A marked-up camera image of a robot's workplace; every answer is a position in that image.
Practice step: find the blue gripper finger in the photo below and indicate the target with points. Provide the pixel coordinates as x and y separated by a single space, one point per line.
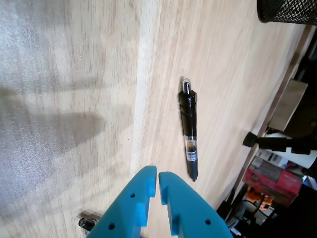
123 210
193 213

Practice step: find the black retractable pen yellow band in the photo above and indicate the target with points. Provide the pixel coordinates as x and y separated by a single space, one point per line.
188 116

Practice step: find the black mesh pen holder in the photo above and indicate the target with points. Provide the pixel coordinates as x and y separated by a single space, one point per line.
284 11

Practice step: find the orange tool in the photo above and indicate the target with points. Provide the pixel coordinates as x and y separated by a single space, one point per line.
257 198

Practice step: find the red cardboard box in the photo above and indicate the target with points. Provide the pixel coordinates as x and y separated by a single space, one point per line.
275 182

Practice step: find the brown cardboard box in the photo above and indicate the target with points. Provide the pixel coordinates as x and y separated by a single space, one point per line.
288 106

